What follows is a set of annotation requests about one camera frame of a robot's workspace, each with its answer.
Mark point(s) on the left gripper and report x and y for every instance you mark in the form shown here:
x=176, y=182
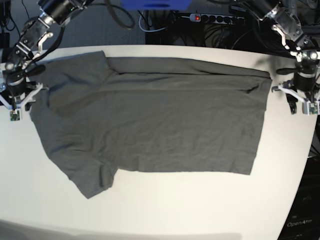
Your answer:
x=303, y=87

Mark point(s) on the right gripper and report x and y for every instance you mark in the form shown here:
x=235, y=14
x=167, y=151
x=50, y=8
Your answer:
x=23, y=94

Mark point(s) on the dark grey T-shirt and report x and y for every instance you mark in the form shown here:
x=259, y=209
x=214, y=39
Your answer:
x=101, y=114

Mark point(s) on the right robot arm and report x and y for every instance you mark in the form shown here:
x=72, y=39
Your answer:
x=21, y=63

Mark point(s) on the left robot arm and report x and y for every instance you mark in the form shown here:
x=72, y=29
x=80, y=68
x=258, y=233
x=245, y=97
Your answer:
x=293, y=39

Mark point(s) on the black OpenArm base box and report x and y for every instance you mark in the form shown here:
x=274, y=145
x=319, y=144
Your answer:
x=303, y=221

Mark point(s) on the blue plastic box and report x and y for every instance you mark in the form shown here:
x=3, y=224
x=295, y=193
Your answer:
x=155, y=4

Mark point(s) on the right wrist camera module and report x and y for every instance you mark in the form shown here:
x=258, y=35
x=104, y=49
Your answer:
x=15, y=114

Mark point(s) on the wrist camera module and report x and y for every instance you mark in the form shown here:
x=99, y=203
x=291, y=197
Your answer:
x=15, y=114
x=311, y=108

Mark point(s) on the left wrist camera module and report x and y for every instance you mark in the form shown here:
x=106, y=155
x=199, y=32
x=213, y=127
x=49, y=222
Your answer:
x=311, y=108

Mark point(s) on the aluminium frame profile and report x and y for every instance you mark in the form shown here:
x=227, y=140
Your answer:
x=308, y=14

